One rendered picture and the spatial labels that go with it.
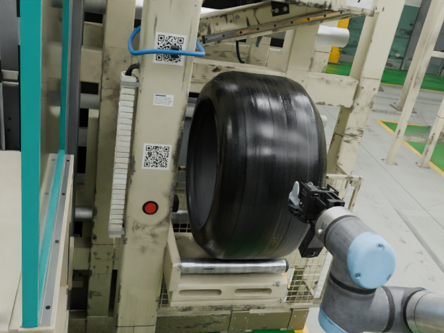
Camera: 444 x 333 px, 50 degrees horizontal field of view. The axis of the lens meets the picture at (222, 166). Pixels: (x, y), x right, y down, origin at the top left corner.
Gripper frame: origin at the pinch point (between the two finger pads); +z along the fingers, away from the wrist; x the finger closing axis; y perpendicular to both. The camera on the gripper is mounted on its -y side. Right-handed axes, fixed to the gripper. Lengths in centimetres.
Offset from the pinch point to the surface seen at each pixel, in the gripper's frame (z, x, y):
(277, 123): 8.9, 4.3, 16.4
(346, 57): 888, -505, -10
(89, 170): 101, 49, -31
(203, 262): 17.8, 15.7, -28.6
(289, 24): 56, -13, 40
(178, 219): 45, 19, -28
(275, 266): 17.0, -6.9, -29.7
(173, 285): 13.6, 24.9, -33.5
